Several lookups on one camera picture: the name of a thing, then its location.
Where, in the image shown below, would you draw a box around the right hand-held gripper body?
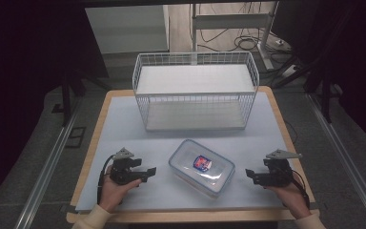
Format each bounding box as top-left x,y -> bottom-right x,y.
262,148 -> 303,188

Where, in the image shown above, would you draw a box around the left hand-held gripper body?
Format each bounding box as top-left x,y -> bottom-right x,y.
109,147 -> 136,186

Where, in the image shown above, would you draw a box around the clear plastic food container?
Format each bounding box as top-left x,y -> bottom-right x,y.
168,138 -> 236,199

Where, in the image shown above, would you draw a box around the white wire shelf rack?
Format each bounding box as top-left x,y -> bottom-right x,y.
132,51 -> 261,133

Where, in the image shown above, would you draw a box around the person's left hand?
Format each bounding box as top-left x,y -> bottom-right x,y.
98,165 -> 143,214

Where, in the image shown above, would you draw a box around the person's right hand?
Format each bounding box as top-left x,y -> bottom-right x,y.
265,173 -> 313,220

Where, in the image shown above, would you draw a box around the light blue table mat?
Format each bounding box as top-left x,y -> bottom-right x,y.
74,91 -> 295,213

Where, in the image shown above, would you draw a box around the black floor plate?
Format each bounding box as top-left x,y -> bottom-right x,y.
64,126 -> 87,149

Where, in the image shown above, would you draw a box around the black tripod stand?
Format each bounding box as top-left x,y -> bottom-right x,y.
272,55 -> 344,124
51,68 -> 111,128

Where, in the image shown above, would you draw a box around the white cabinet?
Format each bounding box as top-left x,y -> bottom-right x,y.
85,4 -> 171,54

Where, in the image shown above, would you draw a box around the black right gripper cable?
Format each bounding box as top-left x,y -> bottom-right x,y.
289,171 -> 312,209

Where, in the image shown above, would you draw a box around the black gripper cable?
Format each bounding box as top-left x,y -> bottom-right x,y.
96,154 -> 116,205
289,171 -> 312,209

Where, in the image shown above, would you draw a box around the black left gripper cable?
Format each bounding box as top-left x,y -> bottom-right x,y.
96,154 -> 116,205

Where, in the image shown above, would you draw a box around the aluminium rail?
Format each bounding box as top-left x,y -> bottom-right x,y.
307,93 -> 366,229
13,98 -> 84,229

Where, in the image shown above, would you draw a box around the black floor cables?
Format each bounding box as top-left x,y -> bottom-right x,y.
196,2 -> 295,74

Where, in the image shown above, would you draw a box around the white metal desk frame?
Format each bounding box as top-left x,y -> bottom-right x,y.
190,1 -> 281,72

